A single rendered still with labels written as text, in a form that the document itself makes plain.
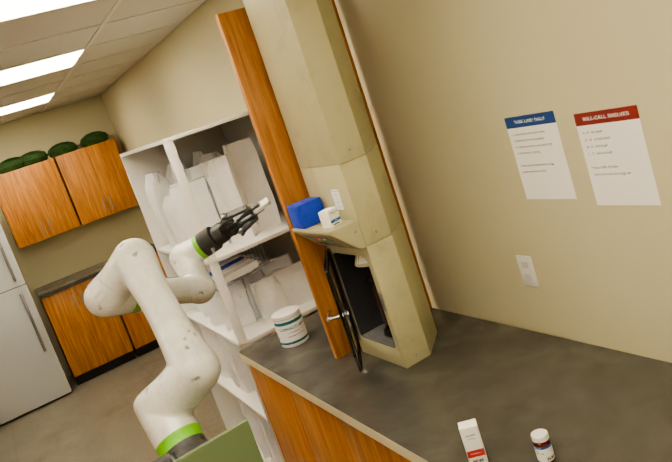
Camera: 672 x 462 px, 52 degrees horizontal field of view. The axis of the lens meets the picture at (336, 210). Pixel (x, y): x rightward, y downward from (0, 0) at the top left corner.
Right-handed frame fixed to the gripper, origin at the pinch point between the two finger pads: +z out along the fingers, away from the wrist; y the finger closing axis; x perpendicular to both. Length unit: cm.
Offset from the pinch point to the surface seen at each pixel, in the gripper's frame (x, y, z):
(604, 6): -41, 28, 116
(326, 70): 15, 20, 46
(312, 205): 0.6, -14.8, 12.9
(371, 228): -19.7, -19.9, 28.0
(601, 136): -53, -2, 101
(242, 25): 56, 29, 27
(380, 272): -29.8, -30.6, 21.9
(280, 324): 5, -70, -38
